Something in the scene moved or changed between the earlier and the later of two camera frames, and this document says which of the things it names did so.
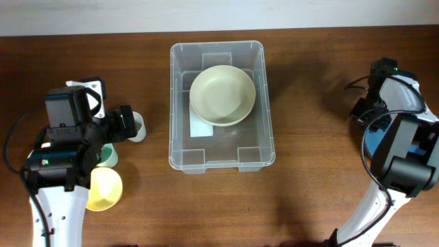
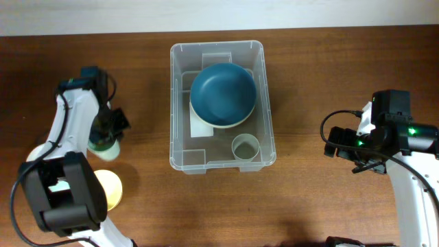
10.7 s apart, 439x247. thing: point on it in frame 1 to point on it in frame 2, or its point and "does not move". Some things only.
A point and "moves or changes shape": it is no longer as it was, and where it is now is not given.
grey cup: (140, 127) to (245, 147)
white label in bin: (199, 127) does not move
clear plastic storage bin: (247, 145) does not move
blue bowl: (372, 139) moves or changes shape
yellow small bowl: (105, 189) does not move
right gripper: (381, 123) to (346, 136)
